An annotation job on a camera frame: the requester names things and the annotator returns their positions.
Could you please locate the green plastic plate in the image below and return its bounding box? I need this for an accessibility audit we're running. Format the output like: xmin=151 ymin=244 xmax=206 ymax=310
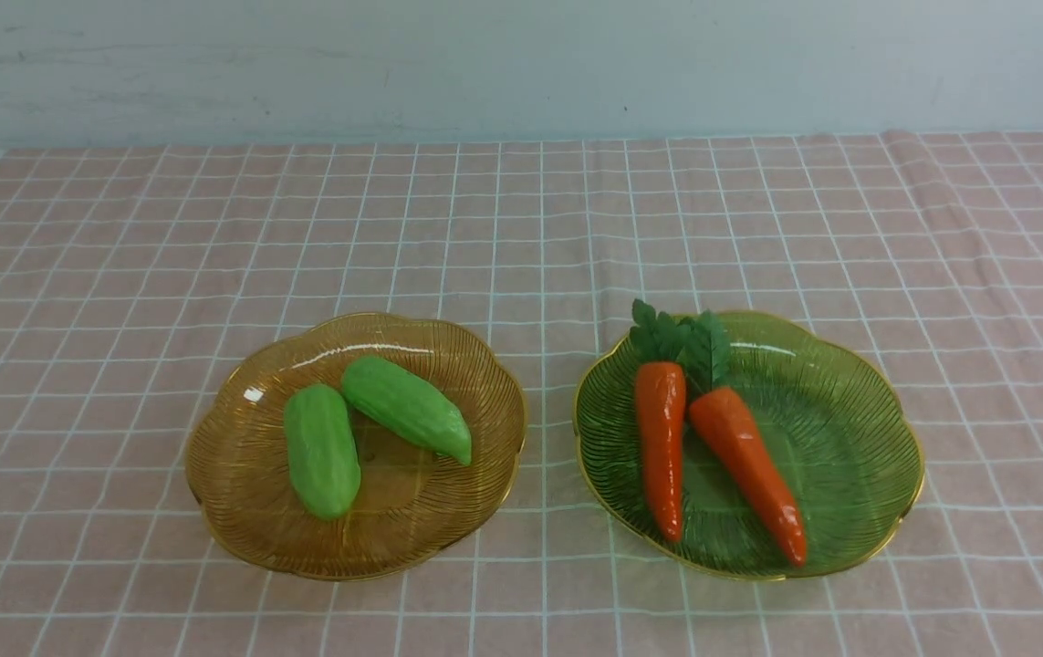
xmin=574 ymin=310 xmax=925 ymax=581

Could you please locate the green toy cucumber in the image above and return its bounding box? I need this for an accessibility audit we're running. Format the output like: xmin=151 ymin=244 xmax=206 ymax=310
xmin=340 ymin=355 xmax=474 ymax=466
xmin=284 ymin=383 xmax=361 ymax=521

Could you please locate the short orange toy carrot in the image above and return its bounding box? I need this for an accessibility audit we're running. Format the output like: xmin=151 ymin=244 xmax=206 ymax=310
xmin=679 ymin=311 xmax=808 ymax=568

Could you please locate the pink checkered tablecloth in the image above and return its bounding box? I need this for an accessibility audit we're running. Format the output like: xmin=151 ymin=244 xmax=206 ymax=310
xmin=0 ymin=132 xmax=1043 ymax=656

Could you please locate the long orange toy carrot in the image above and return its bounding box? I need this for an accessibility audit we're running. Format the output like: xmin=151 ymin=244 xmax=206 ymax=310
xmin=629 ymin=298 xmax=687 ymax=544

